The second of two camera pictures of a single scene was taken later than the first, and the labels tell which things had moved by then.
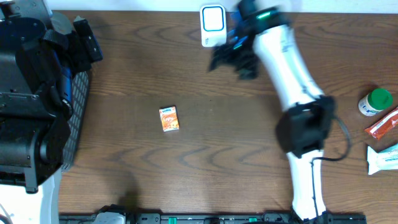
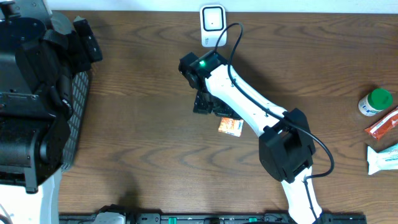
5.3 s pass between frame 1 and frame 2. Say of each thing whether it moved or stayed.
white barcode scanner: stayed
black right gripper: moved
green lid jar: stayed
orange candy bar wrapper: stayed
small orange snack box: moved
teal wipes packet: stayed
